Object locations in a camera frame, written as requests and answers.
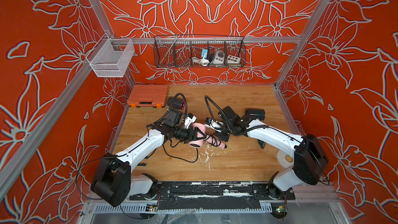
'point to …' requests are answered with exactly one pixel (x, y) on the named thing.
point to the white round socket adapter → (219, 57)
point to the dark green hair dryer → (255, 113)
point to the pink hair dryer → (200, 136)
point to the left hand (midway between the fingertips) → (202, 138)
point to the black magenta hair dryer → (175, 104)
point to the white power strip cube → (232, 59)
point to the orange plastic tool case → (148, 95)
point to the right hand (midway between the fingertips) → (213, 131)
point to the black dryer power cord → (180, 158)
